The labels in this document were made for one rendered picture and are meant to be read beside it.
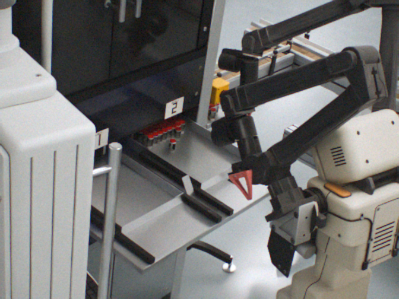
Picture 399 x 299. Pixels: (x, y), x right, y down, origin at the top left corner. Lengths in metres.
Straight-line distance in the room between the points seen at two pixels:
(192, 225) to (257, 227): 1.50
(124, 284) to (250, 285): 0.75
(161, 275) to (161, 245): 0.87
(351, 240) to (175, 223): 0.58
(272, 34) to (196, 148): 0.52
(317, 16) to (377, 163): 0.55
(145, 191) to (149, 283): 0.72
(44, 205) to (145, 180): 1.01
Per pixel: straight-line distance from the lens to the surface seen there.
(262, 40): 2.28
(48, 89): 1.41
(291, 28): 2.25
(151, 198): 2.30
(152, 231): 2.17
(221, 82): 2.68
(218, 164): 2.50
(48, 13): 1.85
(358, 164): 1.83
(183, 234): 2.18
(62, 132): 1.33
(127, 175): 2.38
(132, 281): 2.86
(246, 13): 6.08
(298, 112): 4.75
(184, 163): 2.47
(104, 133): 2.29
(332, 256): 2.01
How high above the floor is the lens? 2.26
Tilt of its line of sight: 33 degrees down
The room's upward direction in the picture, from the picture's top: 9 degrees clockwise
